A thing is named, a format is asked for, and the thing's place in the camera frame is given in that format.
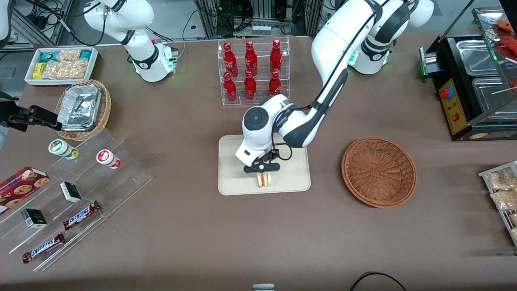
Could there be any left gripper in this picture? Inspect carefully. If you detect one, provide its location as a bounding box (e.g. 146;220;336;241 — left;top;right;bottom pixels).
235;139;282;177

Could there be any tray of packaged snacks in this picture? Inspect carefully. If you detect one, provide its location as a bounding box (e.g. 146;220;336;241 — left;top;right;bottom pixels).
478;160;517;247

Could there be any stack of foil trays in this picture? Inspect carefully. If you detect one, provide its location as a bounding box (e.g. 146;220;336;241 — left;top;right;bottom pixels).
57;84;102;131

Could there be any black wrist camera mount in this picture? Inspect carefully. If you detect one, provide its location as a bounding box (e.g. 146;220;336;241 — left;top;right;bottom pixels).
254;149;280;164

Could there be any snickers chocolate bar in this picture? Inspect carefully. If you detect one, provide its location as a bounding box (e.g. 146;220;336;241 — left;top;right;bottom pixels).
63;200;101;230
22;233;65;264

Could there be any black food warmer cabinet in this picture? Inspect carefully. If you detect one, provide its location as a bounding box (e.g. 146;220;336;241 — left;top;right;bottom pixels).
419;6;517;141

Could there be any red lid white cup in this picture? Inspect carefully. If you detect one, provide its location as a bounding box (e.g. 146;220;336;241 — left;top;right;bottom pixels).
96;149;122;169

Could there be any beige plastic serving tray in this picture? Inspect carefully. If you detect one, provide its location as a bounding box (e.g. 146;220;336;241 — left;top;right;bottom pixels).
218;134;311;196

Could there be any white rectangular snack bin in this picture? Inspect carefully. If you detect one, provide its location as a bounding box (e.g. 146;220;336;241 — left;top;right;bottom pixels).
25;47;99;86

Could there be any red cola bottle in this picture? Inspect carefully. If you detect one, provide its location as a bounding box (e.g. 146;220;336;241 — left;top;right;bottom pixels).
244;70;257;101
268;71;282;97
223;42;239;78
223;72;238;103
244;40;259;77
269;39;283;75

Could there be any round brown wicker basket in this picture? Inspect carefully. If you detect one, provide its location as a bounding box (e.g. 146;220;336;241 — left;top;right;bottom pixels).
341;137;417;209

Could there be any light wicker basket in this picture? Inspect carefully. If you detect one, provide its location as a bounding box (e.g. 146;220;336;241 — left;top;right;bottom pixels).
55;79;112;141

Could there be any steel warmer pan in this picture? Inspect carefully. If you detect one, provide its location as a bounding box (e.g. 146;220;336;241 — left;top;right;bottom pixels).
471;77;517;112
456;39;502;77

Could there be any clear acrylic step shelf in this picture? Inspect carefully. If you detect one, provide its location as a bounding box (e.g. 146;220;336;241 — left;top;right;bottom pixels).
0;129;153;272

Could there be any clear acrylic bottle rack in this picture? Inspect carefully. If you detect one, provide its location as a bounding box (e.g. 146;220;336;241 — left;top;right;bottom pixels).
217;36;291;107

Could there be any black looped cable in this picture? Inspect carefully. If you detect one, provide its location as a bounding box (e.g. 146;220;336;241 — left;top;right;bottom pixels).
349;272;409;291

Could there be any clear bag of crackers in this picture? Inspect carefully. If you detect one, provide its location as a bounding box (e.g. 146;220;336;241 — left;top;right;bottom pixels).
42;59;89;80
57;49;82;62

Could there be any red cookie box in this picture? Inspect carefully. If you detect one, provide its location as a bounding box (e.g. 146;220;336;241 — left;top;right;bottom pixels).
0;166;50;215

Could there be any small black carton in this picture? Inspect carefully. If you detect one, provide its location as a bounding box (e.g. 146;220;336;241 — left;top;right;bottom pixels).
59;181;83;203
21;208;48;229

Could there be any green lid white cup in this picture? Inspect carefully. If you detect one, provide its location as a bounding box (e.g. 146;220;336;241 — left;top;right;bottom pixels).
48;139;79;160

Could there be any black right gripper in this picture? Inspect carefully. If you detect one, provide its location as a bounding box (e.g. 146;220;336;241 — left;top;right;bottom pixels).
0;105;62;132

